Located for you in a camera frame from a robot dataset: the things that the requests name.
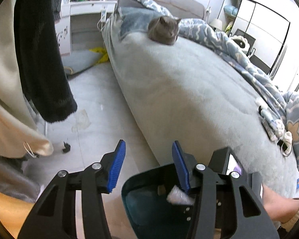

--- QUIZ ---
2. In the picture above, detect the clear plastic wrapper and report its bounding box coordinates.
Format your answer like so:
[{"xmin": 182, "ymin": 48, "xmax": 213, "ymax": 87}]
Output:
[{"xmin": 166, "ymin": 185, "xmax": 195, "ymax": 206}]

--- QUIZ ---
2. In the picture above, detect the white dressing table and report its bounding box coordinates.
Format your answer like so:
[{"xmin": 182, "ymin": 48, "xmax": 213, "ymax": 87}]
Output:
[{"xmin": 54, "ymin": 0, "xmax": 118, "ymax": 56}]

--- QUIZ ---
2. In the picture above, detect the grey cat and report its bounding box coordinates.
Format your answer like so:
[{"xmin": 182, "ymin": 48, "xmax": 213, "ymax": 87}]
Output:
[{"xmin": 148, "ymin": 16, "xmax": 182, "ymax": 46}]

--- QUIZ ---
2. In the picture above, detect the dark blue trash bin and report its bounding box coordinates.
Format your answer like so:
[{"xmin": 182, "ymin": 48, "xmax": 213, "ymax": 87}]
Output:
[{"xmin": 121, "ymin": 147, "xmax": 242, "ymax": 239}]

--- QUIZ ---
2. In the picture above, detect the white power strip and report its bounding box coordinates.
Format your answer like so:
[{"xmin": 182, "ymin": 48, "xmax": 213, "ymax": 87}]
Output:
[{"xmin": 97, "ymin": 9, "xmax": 108, "ymax": 31}]

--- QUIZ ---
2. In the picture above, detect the cream coat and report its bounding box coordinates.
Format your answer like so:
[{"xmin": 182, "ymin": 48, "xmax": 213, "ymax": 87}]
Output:
[{"xmin": 0, "ymin": 0, "xmax": 54, "ymax": 159}]

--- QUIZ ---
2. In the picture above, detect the grey floor cushion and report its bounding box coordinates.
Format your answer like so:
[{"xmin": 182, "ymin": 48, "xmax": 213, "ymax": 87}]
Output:
[{"xmin": 61, "ymin": 50, "xmax": 100, "ymax": 75}]

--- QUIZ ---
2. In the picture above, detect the white wardrobe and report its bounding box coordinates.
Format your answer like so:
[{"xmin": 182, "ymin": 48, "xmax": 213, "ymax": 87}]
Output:
[{"xmin": 230, "ymin": 0, "xmax": 291, "ymax": 73}]

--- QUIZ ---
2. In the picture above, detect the cream ring-shaped cat bed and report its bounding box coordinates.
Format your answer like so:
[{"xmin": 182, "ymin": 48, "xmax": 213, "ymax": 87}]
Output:
[{"xmin": 230, "ymin": 35, "xmax": 249, "ymax": 53}]

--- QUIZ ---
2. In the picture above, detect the yellow plastic bag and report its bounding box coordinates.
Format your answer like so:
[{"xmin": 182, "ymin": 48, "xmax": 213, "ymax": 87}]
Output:
[{"xmin": 89, "ymin": 47, "xmax": 109, "ymax": 66}]

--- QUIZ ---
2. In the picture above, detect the blue-grey pillow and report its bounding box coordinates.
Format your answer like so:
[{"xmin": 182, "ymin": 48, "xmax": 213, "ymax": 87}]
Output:
[{"xmin": 119, "ymin": 7, "xmax": 152, "ymax": 41}]

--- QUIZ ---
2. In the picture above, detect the bed with grey-green blanket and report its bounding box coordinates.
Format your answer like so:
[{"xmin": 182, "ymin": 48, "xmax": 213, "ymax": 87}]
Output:
[{"xmin": 101, "ymin": 5, "xmax": 299, "ymax": 200}]

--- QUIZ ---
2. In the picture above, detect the blue patterned duvet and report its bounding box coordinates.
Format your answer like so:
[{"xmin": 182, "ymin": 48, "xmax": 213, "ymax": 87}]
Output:
[{"xmin": 132, "ymin": 0, "xmax": 299, "ymax": 173}]

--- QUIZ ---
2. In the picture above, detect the grey garment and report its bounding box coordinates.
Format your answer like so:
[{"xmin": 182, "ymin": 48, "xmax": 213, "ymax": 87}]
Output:
[{"xmin": 0, "ymin": 153, "xmax": 41, "ymax": 203}]

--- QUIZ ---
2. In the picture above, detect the open shelf with items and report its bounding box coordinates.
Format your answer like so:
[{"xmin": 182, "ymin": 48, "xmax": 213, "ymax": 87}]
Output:
[{"xmin": 222, "ymin": 0, "xmax": 243, "ymax": 31}]

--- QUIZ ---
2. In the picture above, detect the black fuzzy coat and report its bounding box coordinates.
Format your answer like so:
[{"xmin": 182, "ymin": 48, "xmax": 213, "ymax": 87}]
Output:
[{"xmin": 14, "ymin": 0, "xmax": 78, "ymax": 123}]

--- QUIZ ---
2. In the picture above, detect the person's right hand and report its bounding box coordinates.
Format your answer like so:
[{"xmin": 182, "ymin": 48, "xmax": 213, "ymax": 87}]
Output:
[{"xmin": 262, "ymin": 184, "xmax": 299, "ymax": 224}]

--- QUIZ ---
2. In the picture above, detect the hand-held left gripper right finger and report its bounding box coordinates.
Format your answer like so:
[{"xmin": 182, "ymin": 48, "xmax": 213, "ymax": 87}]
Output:
[{"xmin": 172, "ymin": 141, "xmax": 281, "ymax": 239}]

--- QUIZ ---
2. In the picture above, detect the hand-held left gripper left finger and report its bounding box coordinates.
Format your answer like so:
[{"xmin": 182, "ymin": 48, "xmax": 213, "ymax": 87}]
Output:
[{"xmin": 17, "ymin": 140, "xmax": 126, "ymax": 239}]

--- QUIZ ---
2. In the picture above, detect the person's right forearm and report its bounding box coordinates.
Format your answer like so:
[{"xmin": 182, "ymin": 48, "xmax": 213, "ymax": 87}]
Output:
[{"xmin": 280, "ymin": 198, "xmax": 299, "ymax": 232}]

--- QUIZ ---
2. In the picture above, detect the white table lamp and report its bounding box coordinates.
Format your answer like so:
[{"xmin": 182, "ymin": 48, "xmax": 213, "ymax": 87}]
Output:
[{"xmin": 210, "ymin": 18, "xmax": 224, "ymax": 32}]

